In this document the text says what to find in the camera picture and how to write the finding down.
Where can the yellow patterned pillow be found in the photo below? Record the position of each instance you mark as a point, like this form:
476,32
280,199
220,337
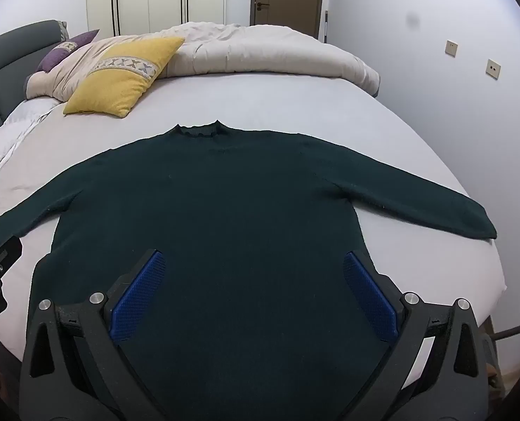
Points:
119,92

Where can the white wardrobe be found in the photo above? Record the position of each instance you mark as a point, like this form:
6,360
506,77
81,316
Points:
154,0

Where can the beige wall socket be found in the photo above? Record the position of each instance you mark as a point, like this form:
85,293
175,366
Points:
493,69
451,48

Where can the purple pillow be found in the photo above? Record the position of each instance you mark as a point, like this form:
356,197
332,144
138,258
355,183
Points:
54,56

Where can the grey padded headboard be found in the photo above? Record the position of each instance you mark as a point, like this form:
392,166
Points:
5,65

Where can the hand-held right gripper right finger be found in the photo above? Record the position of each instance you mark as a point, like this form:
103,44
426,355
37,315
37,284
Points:
369,300

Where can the beige pillow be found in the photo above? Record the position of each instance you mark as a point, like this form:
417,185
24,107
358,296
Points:
73,72

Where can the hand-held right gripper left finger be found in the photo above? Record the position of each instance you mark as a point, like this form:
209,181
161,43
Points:
138,300

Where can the beige duvet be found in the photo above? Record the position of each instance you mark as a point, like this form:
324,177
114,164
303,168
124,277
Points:
264,48

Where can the dark green sweater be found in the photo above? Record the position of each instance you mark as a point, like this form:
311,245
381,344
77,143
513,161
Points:
242,210

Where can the bed with white sheet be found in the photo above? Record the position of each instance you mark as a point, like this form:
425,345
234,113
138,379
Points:
264,101

